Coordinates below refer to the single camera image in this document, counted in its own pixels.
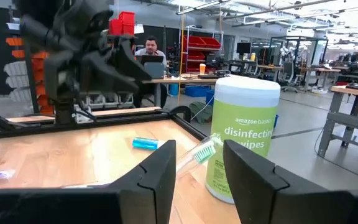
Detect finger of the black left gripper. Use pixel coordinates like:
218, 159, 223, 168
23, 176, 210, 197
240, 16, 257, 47
115, 39, 152, 82
82, 58, 139, 93

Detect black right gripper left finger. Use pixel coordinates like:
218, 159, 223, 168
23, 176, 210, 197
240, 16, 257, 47
0, 139, 177, 224

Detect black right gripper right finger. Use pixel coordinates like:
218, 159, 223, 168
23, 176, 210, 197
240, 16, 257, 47
223, 139, 358, 224

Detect small blue bottle white cap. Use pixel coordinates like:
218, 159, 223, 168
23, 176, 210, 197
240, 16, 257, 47
131, 137, 166, 151

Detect toothbrush green bristles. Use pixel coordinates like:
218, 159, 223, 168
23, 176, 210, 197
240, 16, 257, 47
175, 133, 225, 180

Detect black laptop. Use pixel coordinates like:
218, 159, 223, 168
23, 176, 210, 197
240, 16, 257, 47
139, 54, 165, 65

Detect grey laptop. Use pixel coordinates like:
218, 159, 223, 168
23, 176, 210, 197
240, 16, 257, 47
144, 62, 167, 80

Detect grey parts bin rack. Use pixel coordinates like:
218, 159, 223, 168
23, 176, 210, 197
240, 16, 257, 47
82, 91, 135, 110

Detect person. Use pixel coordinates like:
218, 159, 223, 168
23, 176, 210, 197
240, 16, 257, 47
133, 35, 169, 109

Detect red storage bin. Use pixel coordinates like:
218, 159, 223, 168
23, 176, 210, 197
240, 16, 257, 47
201, 36, 222, 50
186, 61, 205, 73
109, 18, 124, 36
183, 35, 207, 48
118, 11, 135, 35
187, 51, 206, 61

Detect white storage bin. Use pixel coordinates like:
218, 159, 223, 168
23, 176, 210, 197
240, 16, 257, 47
3, 60, 28, 77
9, 89, 33, 103
5, 75, 30, 90

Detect wooden office desk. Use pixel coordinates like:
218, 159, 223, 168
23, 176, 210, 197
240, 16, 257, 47
141, 73, 241, 108

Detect metal shelf rack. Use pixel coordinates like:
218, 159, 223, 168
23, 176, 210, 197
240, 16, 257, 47
180, 26, 225, 75

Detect blue storage bin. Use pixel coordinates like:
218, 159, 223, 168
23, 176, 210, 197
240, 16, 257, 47
205, 89, 216, 106
185, 85, 211, 98

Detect green disinfecting wipes canister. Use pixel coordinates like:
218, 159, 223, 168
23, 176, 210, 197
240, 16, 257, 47
205, 74, 282, 205

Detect black keyboard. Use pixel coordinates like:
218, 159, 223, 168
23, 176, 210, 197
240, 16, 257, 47
197, 73, 221, 80

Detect green bag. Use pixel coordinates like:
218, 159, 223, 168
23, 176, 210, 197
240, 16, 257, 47
188, 101, 213, 125

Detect ceiling light strip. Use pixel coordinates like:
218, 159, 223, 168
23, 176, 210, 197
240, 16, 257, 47
175, 0, 231, 16

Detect black monitor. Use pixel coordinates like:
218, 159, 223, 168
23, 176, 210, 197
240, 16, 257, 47
236, 42, 252, 55

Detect wooden workbench grey legs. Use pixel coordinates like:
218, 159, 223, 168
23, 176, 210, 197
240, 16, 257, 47
317, 85, 358, 158

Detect grey office chair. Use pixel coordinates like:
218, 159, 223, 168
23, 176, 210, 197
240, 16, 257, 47
280, 61, 301, 93

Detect wooden table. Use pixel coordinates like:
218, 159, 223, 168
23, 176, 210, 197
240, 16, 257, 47
257, 64, 284, 82
303, 67, 342, 91

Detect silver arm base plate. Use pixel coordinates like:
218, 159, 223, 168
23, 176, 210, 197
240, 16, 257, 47
73, 104, 96, 124

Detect yellow hanging cable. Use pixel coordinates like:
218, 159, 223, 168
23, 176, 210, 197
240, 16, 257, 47
177, 0, 186, 106

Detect white cable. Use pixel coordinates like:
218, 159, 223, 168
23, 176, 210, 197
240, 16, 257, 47
190, 95, 216, 121

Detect black cage frame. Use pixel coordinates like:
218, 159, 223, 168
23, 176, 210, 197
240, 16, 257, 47
270, 35, 329, 68

